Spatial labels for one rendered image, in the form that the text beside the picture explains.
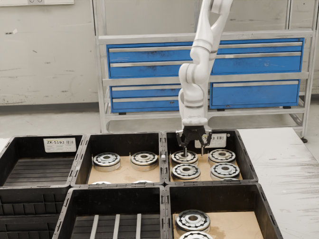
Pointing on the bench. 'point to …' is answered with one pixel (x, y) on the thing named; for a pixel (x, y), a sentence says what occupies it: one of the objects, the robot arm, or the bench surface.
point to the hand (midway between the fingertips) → (193, 151)
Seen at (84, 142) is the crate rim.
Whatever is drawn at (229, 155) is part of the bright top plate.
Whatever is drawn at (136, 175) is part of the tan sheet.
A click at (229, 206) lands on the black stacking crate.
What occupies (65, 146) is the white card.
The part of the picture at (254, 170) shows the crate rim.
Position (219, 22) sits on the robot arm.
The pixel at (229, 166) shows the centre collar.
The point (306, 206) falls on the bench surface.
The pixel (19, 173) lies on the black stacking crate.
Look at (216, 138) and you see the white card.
